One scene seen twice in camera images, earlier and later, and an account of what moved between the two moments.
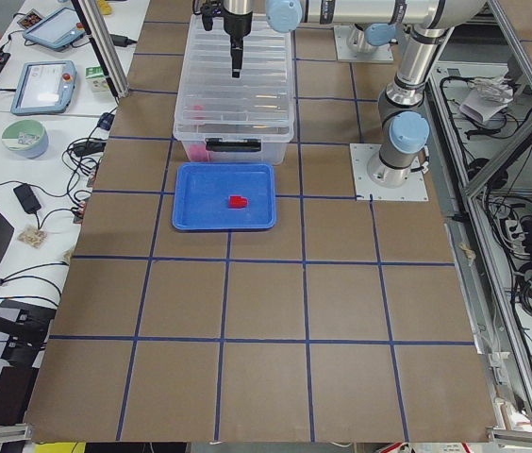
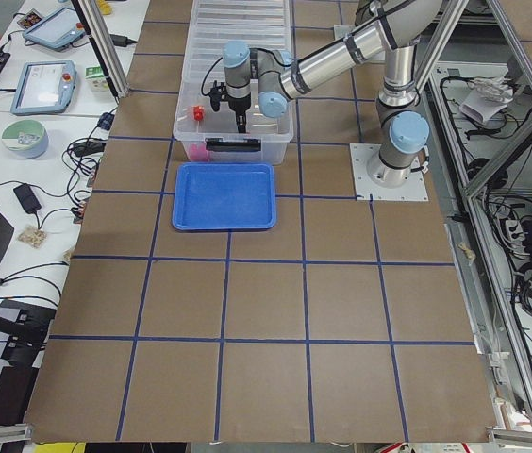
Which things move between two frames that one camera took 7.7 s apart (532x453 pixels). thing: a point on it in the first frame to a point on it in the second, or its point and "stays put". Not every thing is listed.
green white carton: (96, 79) stays put
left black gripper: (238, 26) to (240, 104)
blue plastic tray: (202, 192) stays put
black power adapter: (27, 198) stays put
